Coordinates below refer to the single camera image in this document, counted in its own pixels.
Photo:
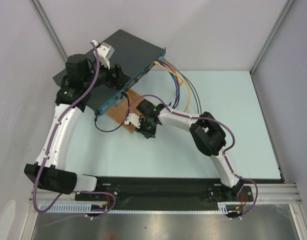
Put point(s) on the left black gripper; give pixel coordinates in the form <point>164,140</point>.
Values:
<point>120,79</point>

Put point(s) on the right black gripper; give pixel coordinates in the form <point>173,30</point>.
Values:
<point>147,128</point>

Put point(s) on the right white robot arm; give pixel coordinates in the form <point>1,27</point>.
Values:
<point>206,132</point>

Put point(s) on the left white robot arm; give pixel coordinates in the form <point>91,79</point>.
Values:
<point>48,172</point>

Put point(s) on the wooden board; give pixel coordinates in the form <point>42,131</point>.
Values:
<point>118,112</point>

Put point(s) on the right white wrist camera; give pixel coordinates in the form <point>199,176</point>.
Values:
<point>132,119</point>

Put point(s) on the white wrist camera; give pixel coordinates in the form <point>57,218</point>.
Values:
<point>104,51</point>
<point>132,119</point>

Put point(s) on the dark grey network switch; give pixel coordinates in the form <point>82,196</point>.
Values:
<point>124,60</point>

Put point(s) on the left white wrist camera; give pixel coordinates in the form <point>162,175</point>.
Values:
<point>104,51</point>

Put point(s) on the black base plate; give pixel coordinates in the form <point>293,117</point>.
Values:
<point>164,194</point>

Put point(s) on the aluminium rail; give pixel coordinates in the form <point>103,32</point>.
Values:
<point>271,194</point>

